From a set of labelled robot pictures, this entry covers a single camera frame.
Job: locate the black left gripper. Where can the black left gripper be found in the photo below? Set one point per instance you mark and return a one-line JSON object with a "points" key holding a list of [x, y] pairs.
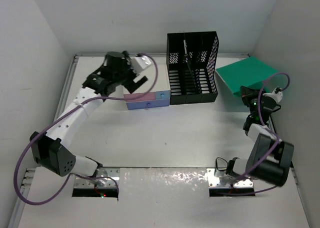
{"points": [[131, 85]]}

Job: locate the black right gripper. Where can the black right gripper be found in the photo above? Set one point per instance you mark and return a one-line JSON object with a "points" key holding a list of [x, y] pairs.
{"points": [[248, 93]]}

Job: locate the pink drawer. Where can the pink drawer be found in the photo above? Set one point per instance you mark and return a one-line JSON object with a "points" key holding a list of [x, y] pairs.
{"points": [[139, 97]]}

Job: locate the light blue small drawer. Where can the light blue small drawer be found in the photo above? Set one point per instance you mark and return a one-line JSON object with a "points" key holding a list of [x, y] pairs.
{"points": [[162, 94]]}

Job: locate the purple bottom drawer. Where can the purple bottom drawer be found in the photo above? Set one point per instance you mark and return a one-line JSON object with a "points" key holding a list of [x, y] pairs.
{"points": [[148, 104]]}

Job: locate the green folder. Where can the green folder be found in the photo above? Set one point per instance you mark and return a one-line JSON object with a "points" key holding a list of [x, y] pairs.
{"points": [[249, 72]]}

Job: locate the black board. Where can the black board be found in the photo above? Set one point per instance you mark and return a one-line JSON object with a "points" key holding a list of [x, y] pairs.
{"points": [[188, 61]]}

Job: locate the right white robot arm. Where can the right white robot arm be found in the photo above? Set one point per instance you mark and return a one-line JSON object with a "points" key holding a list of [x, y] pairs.
{"points": [[271, 157]]}

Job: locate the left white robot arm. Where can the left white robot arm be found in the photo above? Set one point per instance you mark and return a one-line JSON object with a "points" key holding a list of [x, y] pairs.
{"points": [[50, 148]]}

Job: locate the white drawer cabinet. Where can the white drawer cabinet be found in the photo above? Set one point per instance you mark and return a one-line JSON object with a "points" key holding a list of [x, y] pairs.
{"points": [[161, 84]]}

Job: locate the black mesh file organizer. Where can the black mesh file organizer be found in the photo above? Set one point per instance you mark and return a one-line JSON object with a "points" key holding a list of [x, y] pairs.
{"points": [[191, 62]]}

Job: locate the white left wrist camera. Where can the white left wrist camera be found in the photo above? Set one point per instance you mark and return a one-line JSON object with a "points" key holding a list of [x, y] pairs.
{"points": [[139, 64]]}

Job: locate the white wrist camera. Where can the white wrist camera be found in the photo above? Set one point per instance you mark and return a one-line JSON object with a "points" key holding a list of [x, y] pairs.
{"points": [[276, 95], [139, 64]]}

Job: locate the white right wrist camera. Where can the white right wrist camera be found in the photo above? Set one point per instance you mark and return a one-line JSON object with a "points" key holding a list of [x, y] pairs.
{"points": [[276, 95]]}

